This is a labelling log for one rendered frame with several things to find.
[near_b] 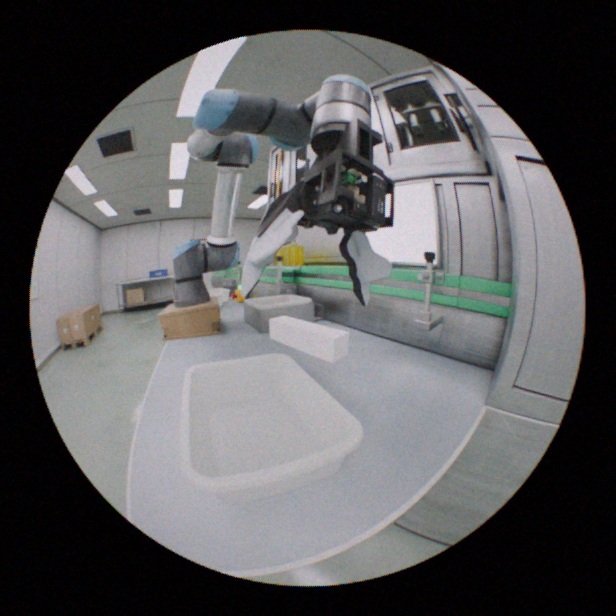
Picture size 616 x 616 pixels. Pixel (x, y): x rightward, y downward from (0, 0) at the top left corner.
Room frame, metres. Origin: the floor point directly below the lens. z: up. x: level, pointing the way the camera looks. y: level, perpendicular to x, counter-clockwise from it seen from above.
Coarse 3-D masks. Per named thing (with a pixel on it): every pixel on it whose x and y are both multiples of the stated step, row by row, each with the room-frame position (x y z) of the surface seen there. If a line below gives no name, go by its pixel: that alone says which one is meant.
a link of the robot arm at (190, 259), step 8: (192, 240) 0.64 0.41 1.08; (176, 248) 0.61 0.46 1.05; (184, 248) 0.61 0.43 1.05; (192, 248) 0.63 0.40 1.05; (200, 248) 0.66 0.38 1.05; (176, 256) 0.60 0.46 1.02; (184, 256) 0.61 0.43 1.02; (192, 256) 0.63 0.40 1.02; (200, 256) 0.65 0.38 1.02; (176, 264) 0.61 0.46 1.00; (184, 264) 0.61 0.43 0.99; (192, 264) 0.63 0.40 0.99; (200, 264) 0.65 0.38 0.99; (176, 272) 0.61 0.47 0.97; (184, 272) 0.61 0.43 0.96; (192, 272) 0.63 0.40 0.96; (200, 272) 0.66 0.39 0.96
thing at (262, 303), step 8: (272, 296) 0.83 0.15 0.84; (280, 296) 0.85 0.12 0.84; (288, 296) 0.87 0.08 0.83; (296, 296) 0.83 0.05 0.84; (256, 304) 0.65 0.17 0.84; (264, 304) 0.80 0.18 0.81; (272, 304) 0.65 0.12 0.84; (280, 304) 0.66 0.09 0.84; (288, 304) 0.68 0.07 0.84; (296, 304) 0.71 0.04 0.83
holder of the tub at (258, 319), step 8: (248, 304) 0.72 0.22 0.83; (304, 304) 0.72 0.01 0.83; (312, 304) 0.75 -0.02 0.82; (248, 312) 0.71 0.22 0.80; (256, 312) 0.65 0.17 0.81; (264, 312) 0.63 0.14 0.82; (272, 312) 0.65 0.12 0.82; (280, 312) 0.66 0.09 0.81; (288, 312) 0.68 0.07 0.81; (296, 312) 0.70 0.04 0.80; (304, 312) 0.72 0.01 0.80; (312, 312) 0.75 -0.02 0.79; (320, 312) 0.80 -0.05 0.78; (248, 320) 0.72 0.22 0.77; (256, 320) 0.65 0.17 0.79; (264, 320) 0.63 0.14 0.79; (304, 320) 0.72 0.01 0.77; (312, 320) 0.75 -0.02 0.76; (256, 328) 0.65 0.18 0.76; (264, 328) 0.63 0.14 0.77
